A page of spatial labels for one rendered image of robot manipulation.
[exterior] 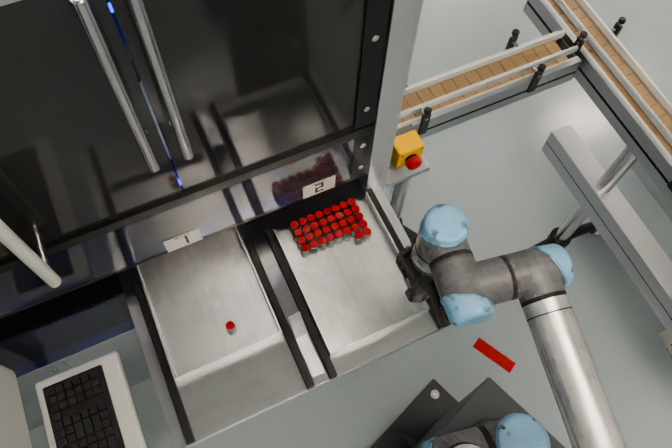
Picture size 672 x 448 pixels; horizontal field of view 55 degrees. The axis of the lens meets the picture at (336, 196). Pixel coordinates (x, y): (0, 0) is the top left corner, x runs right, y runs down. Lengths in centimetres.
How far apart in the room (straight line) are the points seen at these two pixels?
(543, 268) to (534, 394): 149
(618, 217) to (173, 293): 140
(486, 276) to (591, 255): 176
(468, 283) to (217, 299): 74
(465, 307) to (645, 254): 126
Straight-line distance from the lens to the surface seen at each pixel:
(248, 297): 160
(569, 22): 212
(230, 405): 155
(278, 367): 155
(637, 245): 224
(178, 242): 152
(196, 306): 161
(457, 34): 325
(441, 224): 106
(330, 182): 156
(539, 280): 109
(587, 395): 108
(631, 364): 272
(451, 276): 105
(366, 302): 159
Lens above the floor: 239
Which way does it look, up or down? 63 degrees down
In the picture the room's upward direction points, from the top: 4 degrees clockwise
